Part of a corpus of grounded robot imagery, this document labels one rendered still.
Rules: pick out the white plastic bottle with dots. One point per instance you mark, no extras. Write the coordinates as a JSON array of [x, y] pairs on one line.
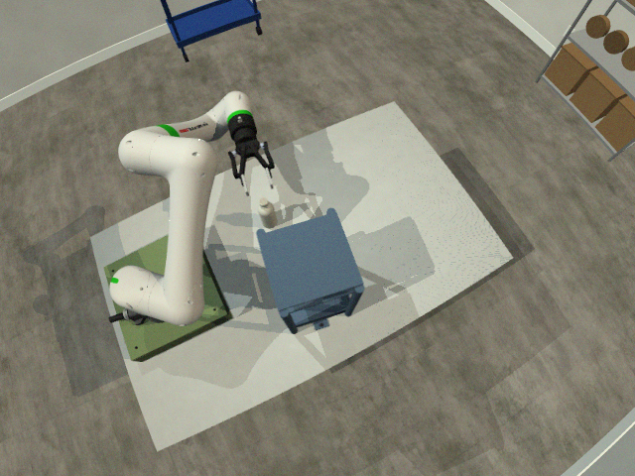
[[267, 213]]

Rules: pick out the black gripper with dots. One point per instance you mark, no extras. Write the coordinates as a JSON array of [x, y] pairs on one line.
[[247, 139]]

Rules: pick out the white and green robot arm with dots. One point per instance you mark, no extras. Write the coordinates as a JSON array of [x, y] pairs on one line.
[[189, 164]]

